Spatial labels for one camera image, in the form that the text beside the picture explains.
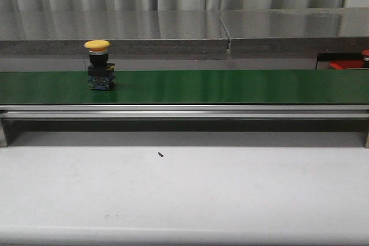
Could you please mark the yellow mushroom push button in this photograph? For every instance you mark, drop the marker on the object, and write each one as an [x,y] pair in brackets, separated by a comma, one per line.
[101,73]

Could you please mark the red mushroom push button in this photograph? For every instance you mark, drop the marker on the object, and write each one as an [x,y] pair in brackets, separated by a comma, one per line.
[365,54]

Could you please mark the grey stone counter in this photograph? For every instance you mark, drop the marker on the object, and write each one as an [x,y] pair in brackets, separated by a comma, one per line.
[182,40]

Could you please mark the green conveyor belt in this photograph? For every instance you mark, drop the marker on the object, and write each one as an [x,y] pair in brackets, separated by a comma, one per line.
[190,87]

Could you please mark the red tray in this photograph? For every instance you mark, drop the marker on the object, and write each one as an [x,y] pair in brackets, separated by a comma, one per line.
[348,65]

